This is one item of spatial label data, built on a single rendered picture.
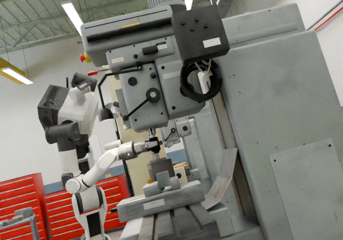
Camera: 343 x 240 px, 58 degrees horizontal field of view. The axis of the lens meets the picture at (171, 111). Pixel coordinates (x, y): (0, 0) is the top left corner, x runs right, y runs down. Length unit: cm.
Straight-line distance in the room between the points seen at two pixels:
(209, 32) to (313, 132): 65
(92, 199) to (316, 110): 139
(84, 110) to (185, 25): 80
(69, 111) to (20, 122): 983
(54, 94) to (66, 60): 966
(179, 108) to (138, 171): 191
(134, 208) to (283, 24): 115
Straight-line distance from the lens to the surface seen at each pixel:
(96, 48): 156
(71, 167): 172
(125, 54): 154
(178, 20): 133
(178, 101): 148
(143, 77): 152
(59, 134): 171
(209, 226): 93
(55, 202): 653
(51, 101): 187
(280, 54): 153
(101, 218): 212
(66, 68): 1146
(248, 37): 164
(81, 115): 178
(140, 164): 330
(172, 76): 150
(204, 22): 134
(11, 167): 1164
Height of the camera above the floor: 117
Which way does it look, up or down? 7 degrees up
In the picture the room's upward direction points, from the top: 15 degrees counter-clockwise
